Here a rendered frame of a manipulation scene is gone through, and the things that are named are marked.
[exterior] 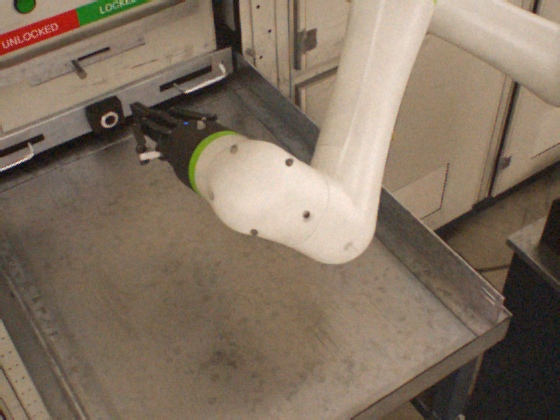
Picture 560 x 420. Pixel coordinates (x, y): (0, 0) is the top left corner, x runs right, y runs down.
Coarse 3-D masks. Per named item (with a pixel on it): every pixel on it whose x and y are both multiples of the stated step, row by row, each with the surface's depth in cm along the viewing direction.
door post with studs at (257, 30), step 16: (240, 0) 138; (256, 0) 140; (272, 0) 142; (240, 16) 140; (256, 16) 142; (272, 16) 144; (240, 32) 148; (256, 32) 144; (272, 32) 146; (256, 48) 147; (272, 48) 149; (256, 64) 149; (272, 64) 152; (272, 80) 154
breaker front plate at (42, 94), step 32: (0, 0) 117; (64, 0) 123; (96, 0) 126; (160, 0) 133; (0, 32) 120; (64, 32) 127; (96, 32) 130; (160, 32) 137; (192, 32) 141; (0, 64) 124; (64, 64) 130; (96, 64) 134; (128, 64) 138; (160, 64) 142; (0, 96) 127; (32, 96) 131; (64, 96) 134
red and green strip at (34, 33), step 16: (112, 0) 128; (128, 0) 130; (144, 0) 131; (64, 16) 125; (80, 16) 126; (96, 16) 128; (16, 32) 122; (32, 32) 123; (48, 32) 125; (0, 48) 122; (16, 48) 124
